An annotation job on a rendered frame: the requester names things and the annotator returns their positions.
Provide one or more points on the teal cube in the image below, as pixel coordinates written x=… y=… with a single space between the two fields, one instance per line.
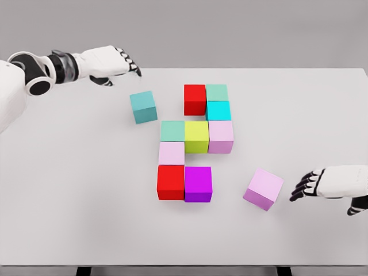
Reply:
x=143 y=107

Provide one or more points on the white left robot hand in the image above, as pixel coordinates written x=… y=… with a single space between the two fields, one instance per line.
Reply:
x=107 y=61

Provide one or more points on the cyan cube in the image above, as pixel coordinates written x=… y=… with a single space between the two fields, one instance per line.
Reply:
x=218 y=111

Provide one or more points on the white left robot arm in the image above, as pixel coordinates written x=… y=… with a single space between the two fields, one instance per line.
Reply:
x=28 y=74

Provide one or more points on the magenta purple cube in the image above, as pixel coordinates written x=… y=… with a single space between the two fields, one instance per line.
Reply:
x=198 y=184

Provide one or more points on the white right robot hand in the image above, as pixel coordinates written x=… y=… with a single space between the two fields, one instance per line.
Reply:
x=342 y=181

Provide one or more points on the yellow-green cube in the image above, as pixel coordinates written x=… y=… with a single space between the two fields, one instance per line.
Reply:
x=196 y=136

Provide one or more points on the mint green cube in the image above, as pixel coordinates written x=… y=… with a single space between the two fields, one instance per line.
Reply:
x=172 y=131
x=217 y=92

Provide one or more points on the red cube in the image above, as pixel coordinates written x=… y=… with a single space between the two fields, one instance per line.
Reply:
x=170 y=181
x=195 y=99

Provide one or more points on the light pink cube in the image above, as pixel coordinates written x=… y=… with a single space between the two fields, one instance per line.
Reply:
x=220 y=136
x=264 y=188
x=171 y=153

